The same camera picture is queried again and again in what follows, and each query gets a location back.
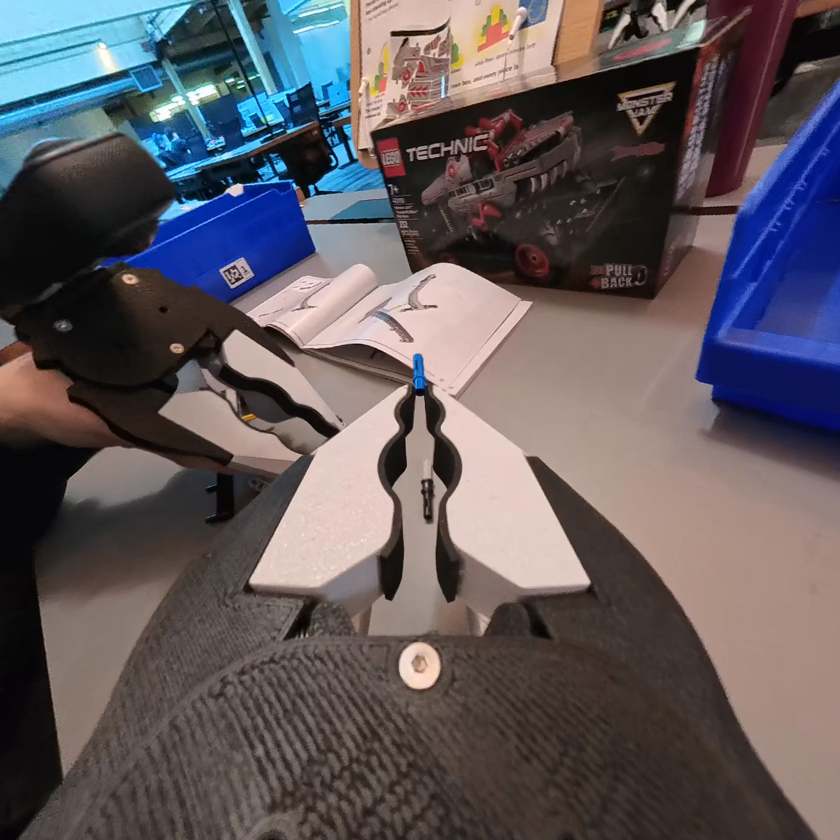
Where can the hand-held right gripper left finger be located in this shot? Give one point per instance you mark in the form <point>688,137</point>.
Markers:
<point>315,525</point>

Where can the black and grey toy pin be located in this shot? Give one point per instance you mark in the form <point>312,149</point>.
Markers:
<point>428,499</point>

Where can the clear toy sticker sheet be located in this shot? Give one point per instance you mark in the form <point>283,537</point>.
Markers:
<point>420,65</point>

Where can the person's left hand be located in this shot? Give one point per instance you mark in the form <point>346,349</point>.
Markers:
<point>39,413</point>

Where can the rows of desks and chairs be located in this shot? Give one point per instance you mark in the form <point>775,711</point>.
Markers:
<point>275,141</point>

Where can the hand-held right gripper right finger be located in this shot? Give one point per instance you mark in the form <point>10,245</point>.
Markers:
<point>518,525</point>

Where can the white instruction booklet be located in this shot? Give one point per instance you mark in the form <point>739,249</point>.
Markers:
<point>446,308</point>

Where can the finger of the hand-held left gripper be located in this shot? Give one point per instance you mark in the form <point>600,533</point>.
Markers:
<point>216,426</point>
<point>282,377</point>

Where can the person's left forearm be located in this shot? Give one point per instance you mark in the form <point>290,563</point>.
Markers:
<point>33,499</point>

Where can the black desk pad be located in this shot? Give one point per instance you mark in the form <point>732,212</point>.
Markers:
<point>354,211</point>

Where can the grey desk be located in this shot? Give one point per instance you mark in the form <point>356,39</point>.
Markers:
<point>623,459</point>

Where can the blue toy pin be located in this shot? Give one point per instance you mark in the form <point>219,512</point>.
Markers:
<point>418,377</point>

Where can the brown board with instruction sheets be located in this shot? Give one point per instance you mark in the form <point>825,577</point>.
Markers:
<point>485,59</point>

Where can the person in black sweatshirt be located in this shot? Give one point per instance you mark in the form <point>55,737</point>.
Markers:
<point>19,689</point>

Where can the blue plastic bin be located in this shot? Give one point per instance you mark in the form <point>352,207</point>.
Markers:
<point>774,328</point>

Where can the black and white marker label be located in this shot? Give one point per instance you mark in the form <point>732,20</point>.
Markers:
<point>238,274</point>

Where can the blue bin with marker label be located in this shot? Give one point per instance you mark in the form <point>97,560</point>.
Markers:
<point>249,229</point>

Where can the black printed toy box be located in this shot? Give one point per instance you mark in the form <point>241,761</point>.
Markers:
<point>558,197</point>

